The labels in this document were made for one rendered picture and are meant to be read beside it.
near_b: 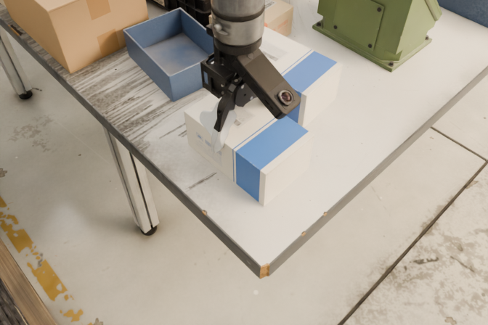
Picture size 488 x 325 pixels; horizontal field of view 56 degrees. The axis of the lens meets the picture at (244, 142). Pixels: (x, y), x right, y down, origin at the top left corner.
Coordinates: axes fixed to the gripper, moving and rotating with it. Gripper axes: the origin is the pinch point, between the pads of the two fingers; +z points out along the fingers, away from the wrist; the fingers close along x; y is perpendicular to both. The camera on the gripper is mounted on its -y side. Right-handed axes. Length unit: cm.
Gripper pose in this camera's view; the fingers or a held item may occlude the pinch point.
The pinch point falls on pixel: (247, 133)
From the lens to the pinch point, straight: 80.5
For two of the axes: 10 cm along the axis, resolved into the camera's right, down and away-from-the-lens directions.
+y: -7.1, -5.3, 4.7
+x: -7.1, 5.3, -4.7
